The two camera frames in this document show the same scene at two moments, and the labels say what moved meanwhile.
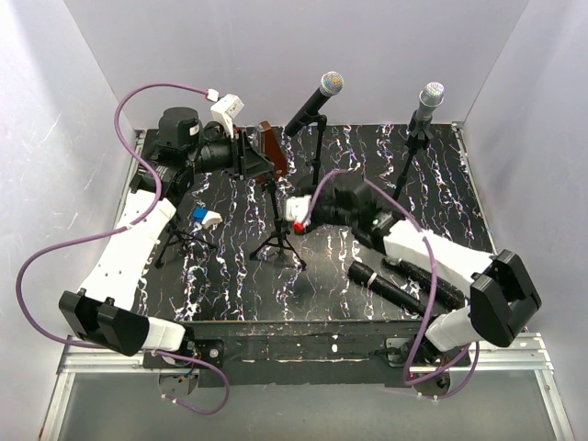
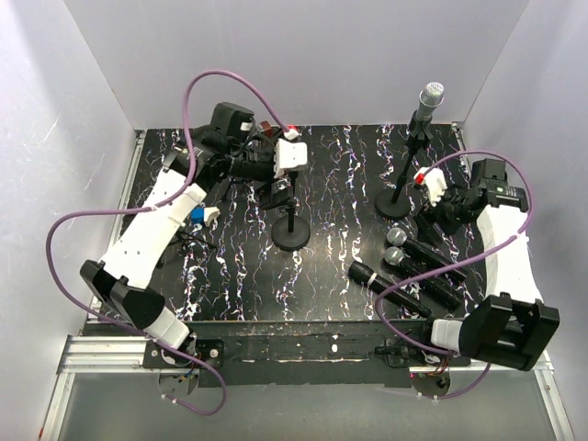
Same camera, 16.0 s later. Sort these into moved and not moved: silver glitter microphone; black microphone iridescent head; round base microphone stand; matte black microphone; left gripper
Moved: black microphone iridescent head; round base microphone stand; left gripper
Not moved: matte black microphone; silver glitter microphone
